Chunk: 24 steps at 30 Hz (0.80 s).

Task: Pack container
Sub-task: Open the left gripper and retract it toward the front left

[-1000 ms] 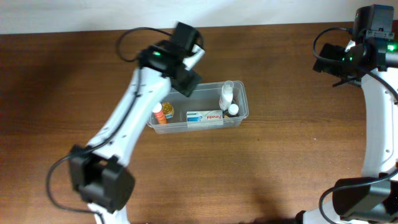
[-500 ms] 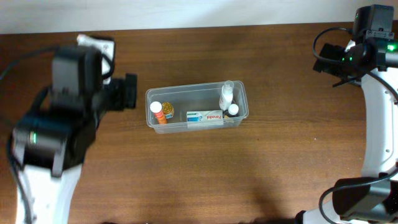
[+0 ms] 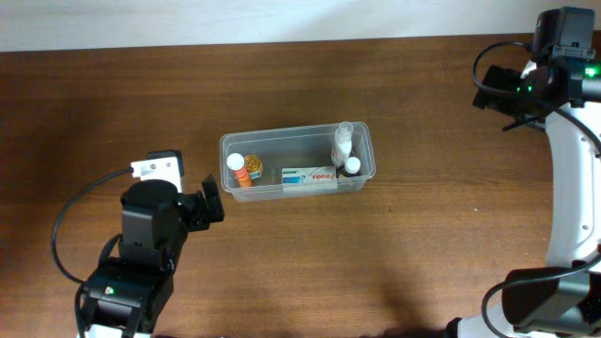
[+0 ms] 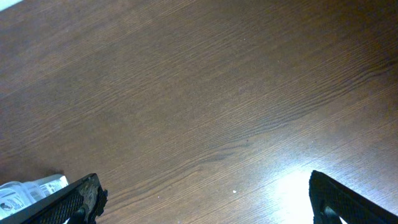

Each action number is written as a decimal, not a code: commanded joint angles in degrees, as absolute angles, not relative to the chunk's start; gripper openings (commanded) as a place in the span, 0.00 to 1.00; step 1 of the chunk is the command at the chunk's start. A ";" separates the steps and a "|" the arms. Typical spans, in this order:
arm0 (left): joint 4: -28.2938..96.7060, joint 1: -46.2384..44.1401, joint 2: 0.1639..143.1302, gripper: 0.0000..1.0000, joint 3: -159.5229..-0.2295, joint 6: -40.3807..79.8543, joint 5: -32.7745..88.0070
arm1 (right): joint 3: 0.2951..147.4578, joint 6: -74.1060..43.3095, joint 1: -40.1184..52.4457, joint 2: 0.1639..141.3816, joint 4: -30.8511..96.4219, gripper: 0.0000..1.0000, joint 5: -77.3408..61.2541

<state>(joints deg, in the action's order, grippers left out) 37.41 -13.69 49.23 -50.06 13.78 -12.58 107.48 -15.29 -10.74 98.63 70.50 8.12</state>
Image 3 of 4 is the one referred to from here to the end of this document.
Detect orange tube white cap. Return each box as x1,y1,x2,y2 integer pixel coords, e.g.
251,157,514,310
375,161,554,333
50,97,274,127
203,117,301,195
226,153,253,188

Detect small jar gold lid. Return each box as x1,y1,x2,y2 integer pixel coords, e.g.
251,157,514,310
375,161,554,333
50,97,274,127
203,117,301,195
244,154,264,180

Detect clear plastic container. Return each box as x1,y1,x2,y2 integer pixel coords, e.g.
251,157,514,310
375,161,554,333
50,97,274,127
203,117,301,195
220,121,376,202

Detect white green medicine box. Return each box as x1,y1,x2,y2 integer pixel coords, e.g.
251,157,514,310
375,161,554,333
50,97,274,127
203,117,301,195
282,166,337,192

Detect white spray bottle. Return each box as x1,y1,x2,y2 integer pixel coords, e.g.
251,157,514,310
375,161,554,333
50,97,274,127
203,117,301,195
331,122,354,168

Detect dark bottle white cap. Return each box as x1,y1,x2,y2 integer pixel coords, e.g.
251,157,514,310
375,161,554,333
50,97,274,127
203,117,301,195
337,156,362,178

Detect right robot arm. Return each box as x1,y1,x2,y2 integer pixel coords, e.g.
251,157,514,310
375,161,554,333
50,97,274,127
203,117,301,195
444,7,600,338

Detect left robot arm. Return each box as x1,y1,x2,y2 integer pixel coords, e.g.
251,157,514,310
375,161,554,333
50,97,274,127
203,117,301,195
75,150,224,337

